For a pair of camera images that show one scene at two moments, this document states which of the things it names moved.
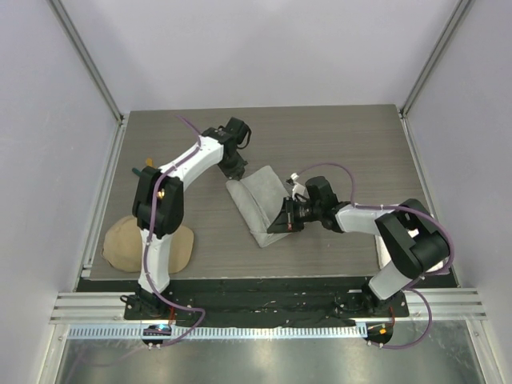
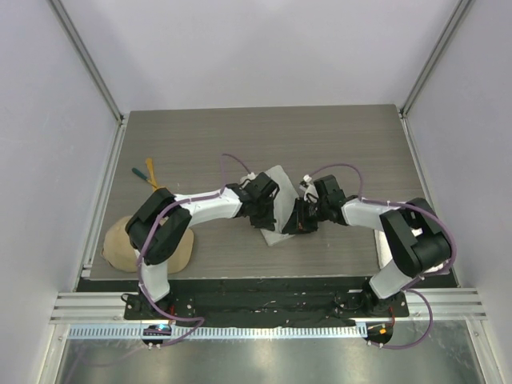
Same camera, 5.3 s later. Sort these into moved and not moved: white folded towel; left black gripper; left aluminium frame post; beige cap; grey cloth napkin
Moved: left black gripper; grey cloth napkin
Not moved: left aluminium frame post; beige cap; white folded towel
